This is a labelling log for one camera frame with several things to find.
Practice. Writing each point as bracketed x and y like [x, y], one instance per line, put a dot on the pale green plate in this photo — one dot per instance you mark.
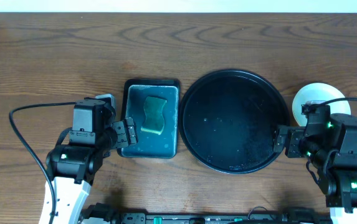
[313, 91]

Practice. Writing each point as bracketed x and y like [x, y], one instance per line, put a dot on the green yellow scrub sponge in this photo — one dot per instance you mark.
[154, 120]

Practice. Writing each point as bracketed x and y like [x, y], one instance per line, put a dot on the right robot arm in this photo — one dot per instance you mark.
[340, 189]

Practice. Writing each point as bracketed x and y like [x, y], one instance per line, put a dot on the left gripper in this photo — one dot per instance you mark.
[121, 134]

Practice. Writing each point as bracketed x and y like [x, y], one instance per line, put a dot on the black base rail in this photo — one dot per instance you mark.
[102, 213]

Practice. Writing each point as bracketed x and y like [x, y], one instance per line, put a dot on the black rectangular water tray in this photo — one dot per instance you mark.
[151, 145]

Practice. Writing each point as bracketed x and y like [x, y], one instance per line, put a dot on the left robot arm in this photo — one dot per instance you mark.
[78, 154]

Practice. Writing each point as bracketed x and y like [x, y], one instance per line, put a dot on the round black serving tray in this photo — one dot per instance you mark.
[228, 118]

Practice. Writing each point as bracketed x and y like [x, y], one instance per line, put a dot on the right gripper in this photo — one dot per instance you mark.
[296, 134]

